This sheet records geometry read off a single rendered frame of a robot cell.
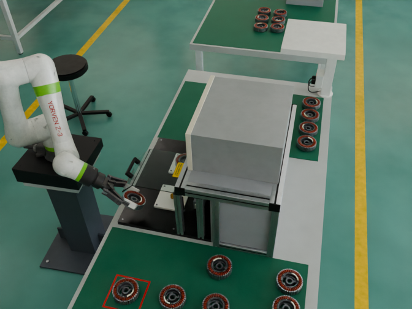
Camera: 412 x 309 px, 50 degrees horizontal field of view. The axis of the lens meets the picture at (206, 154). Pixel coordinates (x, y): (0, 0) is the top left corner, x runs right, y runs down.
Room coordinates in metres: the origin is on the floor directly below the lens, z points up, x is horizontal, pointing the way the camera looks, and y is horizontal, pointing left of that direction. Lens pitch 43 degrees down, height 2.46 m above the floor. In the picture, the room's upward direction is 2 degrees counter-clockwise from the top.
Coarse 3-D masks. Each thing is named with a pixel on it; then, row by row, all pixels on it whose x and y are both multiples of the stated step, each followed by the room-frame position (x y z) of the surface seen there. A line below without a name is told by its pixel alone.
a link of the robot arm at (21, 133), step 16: (0, 64) 1.64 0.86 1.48; (16, 64) 1.66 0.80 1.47; (0, 80) 1.59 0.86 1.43; (16, 80) 1.62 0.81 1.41; (0, 96) 1.61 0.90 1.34; (16, 96) 1.64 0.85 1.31; (16, 112) 1.65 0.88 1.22; (16, 128) 1.65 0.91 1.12; (32, 128) 1.71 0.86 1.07; (16, 144) 1.65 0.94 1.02
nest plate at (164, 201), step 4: (160, 192) 1.52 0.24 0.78; (164, 192) 1.52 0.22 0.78; (160, 196) 1.49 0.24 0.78; (164, 196) 1.49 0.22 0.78; (168, 196) 1.49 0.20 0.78; (184, 196) 1.48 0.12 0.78; (156, 200) 1.46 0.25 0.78; (160, 200) 1.46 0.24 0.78; (164, 200) 1.46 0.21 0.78; (168, 200) 1.46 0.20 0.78; (172, 200) 1.46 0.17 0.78; (184, 200) 1.45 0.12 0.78; (156, 204) 1.44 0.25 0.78; (160, 204) 1.44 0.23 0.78; (164, 204) 1.43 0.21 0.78; (168, 204) 1.43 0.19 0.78; (172, 204) 1.43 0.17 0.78; (184, 204) 1.43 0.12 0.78; (164, 208) 1.41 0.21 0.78; (168, 208) 1.41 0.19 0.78; (172, 208) 1.40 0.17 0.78
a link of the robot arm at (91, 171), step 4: (88, 164) 1.43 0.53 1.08; (88, 168) 1.40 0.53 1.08; (92, 168) 1.41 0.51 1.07; (96, 168) 1.43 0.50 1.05; (84, 172) 1.38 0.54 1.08; (88, 172) 1.38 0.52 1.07; (92, 172) 1.39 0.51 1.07; (96, 172) 1.40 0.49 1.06; (84, 176) 1.37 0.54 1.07; (88, 176) 1.37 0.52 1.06; (92, 176) 1.37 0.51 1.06; (96, 176) 1.39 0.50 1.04; (80, 180) 1.36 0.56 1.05; (84, 180) 1.36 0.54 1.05; (88, 180) 1.36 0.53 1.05; (92, 180) 1.36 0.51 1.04; (84, 184) 1.36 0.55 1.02; (88, 184) 1.36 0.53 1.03; (92, 184) 1.37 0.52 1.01
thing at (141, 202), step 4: (124, 192) 1.40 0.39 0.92; (128, 192) 1.41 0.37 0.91; (132, 192) 1.41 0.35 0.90; (136, 192) 1.42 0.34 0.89; (124, 196) 1.36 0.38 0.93; (128, 196) 1.39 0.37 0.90; (132, 196) 1.40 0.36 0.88; (136, 196) 1.40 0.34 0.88; (140, 196) 1.40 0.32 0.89; (132, 200) 1.36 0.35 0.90; (136, 200) 1.37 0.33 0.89; (140, 200) 1.36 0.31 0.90; (144, 200) 1.37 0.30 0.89; (140, 204) 1.34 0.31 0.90; (144, 204) 1.35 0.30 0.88; (132, 208) 1.32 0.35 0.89; (136, 208) 1.32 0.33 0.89; (140, 208) 1.33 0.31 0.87
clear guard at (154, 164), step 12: (144, 156) 1.50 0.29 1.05; (156, 156) 1.48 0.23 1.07; (168, 156) 1.48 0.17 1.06; (180, 156) 1.48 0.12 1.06; (144, 168) 1.41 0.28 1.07; (156, 168) 1.41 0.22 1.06; (168, 168) 1.40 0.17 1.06; (132, 180) 1.35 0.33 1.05; (144, 180) 1.33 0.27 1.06; (156, 180) 1.33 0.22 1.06; (168, 180) 1.33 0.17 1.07; (168, 192) 1.26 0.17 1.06
